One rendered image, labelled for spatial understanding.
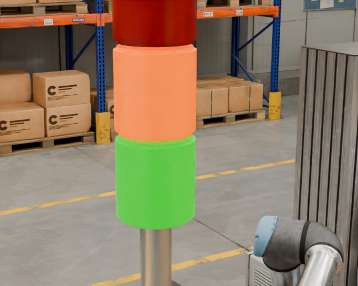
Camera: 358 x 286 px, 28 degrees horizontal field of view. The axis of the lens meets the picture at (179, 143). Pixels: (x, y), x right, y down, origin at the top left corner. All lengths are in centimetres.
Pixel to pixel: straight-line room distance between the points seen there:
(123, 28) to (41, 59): 958
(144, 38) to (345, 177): 191
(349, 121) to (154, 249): 181
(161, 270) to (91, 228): 582
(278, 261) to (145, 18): 159
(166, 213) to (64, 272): 506
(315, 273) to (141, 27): 141
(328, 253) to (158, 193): 144
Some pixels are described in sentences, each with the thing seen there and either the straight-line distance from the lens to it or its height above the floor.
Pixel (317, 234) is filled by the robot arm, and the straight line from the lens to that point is 190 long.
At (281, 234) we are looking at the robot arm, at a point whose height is 160.
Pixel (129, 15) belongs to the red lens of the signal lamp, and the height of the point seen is 229.
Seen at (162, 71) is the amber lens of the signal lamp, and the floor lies 226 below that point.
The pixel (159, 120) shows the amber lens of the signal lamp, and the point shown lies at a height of 223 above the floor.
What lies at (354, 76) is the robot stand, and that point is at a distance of 221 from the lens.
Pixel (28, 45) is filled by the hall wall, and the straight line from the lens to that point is 991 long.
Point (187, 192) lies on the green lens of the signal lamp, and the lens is 43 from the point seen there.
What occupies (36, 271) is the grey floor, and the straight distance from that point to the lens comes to 554.
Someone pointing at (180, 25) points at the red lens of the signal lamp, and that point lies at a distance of 41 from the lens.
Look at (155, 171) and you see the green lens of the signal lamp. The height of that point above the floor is 220.
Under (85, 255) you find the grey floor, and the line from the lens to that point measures 576.
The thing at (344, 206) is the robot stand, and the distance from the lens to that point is 231.
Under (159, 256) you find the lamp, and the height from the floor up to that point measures 214.
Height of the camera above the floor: 232
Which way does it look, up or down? 15 degrees down
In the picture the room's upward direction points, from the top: straight up
